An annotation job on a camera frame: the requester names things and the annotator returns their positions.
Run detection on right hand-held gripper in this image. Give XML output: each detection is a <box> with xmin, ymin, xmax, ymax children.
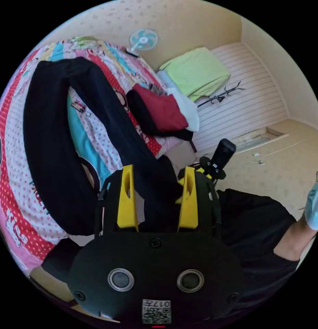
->
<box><xmin>175</xmin><ymin>156</ymin><xmax>227</xmax><ymax>205</ymax></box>

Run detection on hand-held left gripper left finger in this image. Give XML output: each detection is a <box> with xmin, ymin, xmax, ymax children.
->
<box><xmin>117</xmin><ymin>164</ymin><xmax>139</xmax><ymax>232</ymax></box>

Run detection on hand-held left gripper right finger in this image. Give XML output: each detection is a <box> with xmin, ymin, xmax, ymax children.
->
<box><xmin>177</xmin><ymin>166</ymin><xmax>199</xmax><ymax>230</ymax></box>

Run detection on black pants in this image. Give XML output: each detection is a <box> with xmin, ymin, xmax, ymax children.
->
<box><xmin>23</xmin><ymin>56</ymin><xmax>184</xmax><ymax>236</ymax></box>

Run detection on person's body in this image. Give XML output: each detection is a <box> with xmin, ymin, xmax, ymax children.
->
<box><xmin>42</xmin><ymin>167</ymin><xmax>318</xmax><ymax>322</ymax></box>

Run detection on pile of clothes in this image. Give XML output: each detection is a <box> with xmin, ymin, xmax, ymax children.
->
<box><xmin>126</xmin><ymin>71</ymin><xmax>200</xmax><ymax>141</ymax></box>

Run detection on black coat rack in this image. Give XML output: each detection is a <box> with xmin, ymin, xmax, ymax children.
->
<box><xmin>197</xmin><ymin>81</ymin><xmax>246</xmax><ymax>108</ymax></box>

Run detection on light green curtain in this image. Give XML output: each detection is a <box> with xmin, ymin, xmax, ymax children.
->
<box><xmin>158</xmin><ymin>47</ymin><xmax>232</xmax><ymax>102</ymax></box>

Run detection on bed with printed dotted sheet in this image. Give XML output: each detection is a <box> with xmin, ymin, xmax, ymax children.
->
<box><xmin>0</xmin><ymin>36</ymin><xmax>198</xmax><ymax>304</ymax></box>

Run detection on white and teal fan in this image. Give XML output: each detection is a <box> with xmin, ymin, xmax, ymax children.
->
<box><xmin>128</xmin><ymin>27</ymin><xmax>159</xmax><ymax>58</ymax></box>

